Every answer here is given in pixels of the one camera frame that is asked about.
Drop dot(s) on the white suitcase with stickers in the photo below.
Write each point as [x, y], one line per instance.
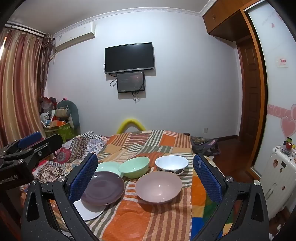
[275, 178]

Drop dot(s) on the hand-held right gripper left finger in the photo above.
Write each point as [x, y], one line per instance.
[84, 176]

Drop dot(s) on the white plate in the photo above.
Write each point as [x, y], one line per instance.
[87, 213]

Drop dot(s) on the white sliding wardrobe door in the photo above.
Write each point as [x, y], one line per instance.
[275, 81]

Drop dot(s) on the small colourful toy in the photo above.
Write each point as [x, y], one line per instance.
[289, 143]

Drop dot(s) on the white bowl with dark dots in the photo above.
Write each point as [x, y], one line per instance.
[171, 162]

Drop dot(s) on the mint green bowl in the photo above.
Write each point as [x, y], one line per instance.
[135, 170]

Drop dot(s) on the small black monitor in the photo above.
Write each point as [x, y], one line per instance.
[130, 81]

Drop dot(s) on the black television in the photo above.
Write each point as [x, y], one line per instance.
[129, 58]

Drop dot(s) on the dark backpack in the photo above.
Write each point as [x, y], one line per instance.
[205, 146]

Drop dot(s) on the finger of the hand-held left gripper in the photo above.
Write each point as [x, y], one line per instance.
[30, 138]
[50, 142]

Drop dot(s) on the pile of small toys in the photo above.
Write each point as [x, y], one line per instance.
[47, 113]

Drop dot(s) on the striped curtain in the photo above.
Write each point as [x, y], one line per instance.
[20, 81]

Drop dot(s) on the yellow foam noodle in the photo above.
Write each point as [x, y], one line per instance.
[129, 120]

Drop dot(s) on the striped patchwork blanket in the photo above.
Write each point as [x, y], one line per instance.
[148, 220]

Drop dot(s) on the mint green plate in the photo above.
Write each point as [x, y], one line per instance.
[106, 166]

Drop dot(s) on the patterned quilt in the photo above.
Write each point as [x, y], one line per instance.
[78, 146]

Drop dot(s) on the purple plate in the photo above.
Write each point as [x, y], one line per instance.
[104, 187]

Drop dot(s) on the wooden overhead cabinet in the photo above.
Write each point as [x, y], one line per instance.
[222, 20]

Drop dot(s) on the white wall socket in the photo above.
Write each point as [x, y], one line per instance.
[205, 130]

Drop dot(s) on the pink bowl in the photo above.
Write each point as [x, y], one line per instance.
[157, 185]

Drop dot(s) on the colourful fleece blanket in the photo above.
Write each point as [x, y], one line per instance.
[198, 208]

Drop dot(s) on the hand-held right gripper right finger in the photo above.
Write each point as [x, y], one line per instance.
[205, 178]

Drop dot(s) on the wooden door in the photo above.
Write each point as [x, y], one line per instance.
[249, 92]

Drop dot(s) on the white air conditioner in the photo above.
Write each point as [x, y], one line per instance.
[74, 37]

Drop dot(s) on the grey plush toy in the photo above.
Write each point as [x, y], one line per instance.
[74, 113]

